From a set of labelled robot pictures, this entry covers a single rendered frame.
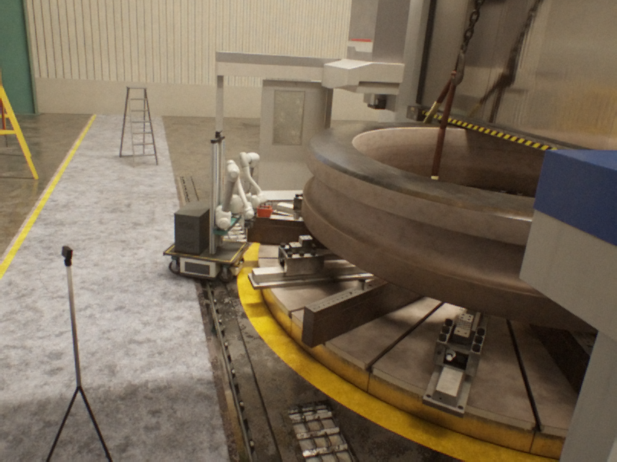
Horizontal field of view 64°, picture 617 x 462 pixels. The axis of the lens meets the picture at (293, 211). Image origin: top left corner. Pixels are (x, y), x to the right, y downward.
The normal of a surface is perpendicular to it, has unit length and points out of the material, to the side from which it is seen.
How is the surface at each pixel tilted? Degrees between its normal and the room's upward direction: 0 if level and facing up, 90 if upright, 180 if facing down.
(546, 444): 90
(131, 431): 0
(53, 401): 0
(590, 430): 90
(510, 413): 0
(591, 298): 90
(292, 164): 90
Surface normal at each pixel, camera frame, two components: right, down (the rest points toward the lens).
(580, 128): -0.95, 0.04
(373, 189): -0.77, 0.16
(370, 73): 0.27, 0.33
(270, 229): -0.08, 0.32
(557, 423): 0.07, -0.94
